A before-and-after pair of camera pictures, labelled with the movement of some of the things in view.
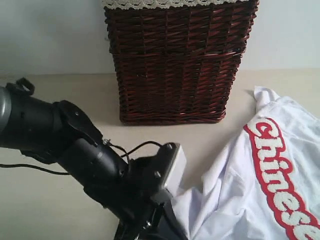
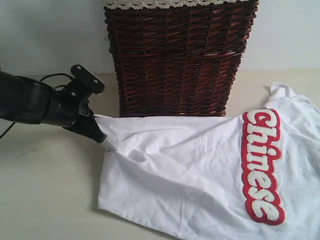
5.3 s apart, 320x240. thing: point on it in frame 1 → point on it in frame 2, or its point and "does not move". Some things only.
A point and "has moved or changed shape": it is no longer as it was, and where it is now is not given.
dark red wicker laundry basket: [178, 66] does not move
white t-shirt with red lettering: [267, 187] has moved or changed shape
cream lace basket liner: [172, 3] does not move
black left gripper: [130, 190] → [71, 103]
